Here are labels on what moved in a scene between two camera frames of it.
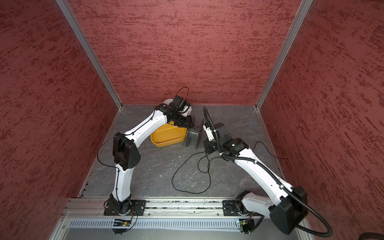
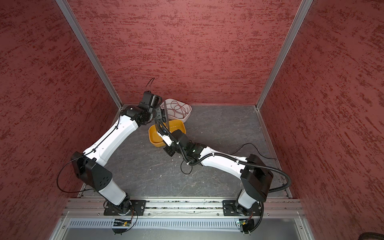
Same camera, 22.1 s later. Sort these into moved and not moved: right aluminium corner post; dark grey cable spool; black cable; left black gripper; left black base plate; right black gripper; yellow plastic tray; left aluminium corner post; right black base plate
Moved: dark grey cable spool; right black gripper; black cable; left black gripper
Not moved: right black base plate; left black base plate; right aluminium corner post; yellow plastic tray; left aluminium corner post
